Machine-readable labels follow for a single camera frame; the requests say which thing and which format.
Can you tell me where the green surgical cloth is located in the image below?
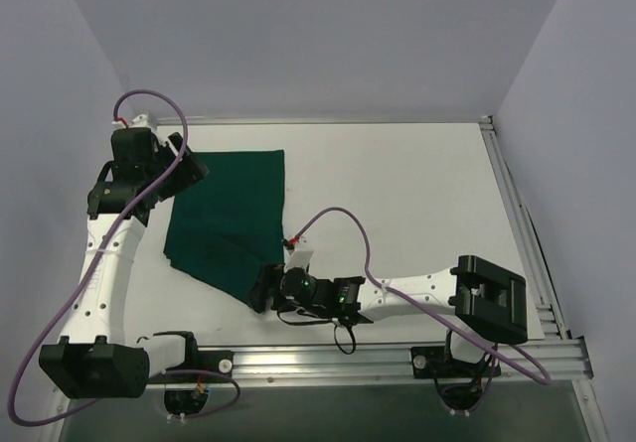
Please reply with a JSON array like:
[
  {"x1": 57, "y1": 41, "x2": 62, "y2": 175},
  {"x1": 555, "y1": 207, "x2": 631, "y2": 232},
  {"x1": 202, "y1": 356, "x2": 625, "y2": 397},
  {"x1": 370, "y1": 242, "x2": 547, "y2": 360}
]
[{"x1": 164, "y1": 150, "x2": 285, "y2": 305}]

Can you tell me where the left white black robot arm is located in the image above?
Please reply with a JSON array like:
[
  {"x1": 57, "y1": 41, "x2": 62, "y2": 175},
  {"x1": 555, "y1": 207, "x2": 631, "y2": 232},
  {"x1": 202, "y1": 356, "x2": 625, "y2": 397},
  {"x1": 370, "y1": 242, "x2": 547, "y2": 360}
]
[{"x1": 39, "y1": 127, "x2": 208, "y2": 399}]

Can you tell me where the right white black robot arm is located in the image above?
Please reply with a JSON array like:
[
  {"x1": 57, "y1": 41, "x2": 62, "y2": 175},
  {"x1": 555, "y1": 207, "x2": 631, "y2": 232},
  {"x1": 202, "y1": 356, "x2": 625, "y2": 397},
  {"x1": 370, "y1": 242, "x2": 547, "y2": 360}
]
[{"x1": 246, "y1": 248, "x2": 528, "y2": 375}]

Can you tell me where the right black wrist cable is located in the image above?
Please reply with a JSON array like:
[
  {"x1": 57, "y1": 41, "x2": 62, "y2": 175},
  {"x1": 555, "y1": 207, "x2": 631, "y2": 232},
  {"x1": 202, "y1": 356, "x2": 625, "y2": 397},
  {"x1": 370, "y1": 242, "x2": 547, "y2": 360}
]
[{"x1": 277, "y1": 307, "x2": 359, "y2": 357}]

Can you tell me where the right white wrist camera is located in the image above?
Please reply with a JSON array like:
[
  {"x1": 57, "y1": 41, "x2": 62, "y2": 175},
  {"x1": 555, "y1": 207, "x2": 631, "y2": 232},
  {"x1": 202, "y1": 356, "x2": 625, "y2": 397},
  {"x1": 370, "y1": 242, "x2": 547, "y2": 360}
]
[{"x1": 283, "y1": 236, "x2": 314, "y2": 272}]

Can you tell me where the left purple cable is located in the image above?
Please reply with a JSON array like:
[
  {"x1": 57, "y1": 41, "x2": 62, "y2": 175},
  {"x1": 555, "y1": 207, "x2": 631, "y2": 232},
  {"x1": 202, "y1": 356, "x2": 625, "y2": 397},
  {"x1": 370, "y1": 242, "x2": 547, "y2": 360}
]
[{"x1": 8, "y1": 88, "x2": 242, "y2": 423}]

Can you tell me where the purple cable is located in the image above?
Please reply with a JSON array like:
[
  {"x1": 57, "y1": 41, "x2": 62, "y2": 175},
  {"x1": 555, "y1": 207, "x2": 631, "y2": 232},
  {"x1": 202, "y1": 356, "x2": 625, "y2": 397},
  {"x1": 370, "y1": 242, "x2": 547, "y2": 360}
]
[
  {"x1": 285, "y1": 207, "x2": 553, "y2": 416},
  {"x1": 8, "y1": 88, "x2": 242, "y2": 423}
]

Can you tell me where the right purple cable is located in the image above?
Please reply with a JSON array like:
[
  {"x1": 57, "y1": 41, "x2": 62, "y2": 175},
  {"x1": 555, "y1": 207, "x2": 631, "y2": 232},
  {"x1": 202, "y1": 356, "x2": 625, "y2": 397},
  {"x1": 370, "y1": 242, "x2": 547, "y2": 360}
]
[{"x1": 285, "y1": 207, "x2": 553, "y2": 416}]

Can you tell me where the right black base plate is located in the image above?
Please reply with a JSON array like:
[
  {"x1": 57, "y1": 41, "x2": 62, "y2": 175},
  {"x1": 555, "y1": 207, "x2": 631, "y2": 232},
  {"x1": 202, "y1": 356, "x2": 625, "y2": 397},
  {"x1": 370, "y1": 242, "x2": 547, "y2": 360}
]
[{"x1": 409, "y1": 346, "x2": 502, "y2": 379}]

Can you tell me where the right aluminium rail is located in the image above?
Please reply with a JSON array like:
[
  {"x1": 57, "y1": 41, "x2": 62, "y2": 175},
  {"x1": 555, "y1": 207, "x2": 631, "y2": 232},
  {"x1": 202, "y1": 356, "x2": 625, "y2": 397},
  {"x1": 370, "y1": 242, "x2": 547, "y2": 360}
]
[{"x1": 479, "y1": 115, "x2": 571, "y2": 340}]

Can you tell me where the aluminium rail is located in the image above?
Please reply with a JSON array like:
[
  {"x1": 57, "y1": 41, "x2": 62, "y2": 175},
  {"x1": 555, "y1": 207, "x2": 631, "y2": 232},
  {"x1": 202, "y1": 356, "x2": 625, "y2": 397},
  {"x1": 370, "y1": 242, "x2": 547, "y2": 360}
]
[
  {"x1": 53, "y1": 338, "x2": 595, "y2": 391},
  {"x1": 153, "y1": 116, "x2": 493, "y2": 126},
  {"x1": 479, "y1": 115, "x2": 571, "y2": 340}
]

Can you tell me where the back aluminium rail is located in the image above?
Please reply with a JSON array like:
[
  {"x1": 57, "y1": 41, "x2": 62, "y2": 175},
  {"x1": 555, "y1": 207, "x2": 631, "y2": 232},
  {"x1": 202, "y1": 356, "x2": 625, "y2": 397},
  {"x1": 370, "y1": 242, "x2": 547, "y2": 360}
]
[{"x1": 153, "y1": 116, "x2": 493, "y2": 126}]

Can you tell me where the front aluminium rail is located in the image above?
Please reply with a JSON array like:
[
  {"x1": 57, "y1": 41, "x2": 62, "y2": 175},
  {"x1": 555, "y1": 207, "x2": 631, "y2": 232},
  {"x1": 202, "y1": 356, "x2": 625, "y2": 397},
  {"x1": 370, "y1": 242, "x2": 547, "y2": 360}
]
[{"x1": 53, "y1": 338, "x2": 595, "y2": 391}]

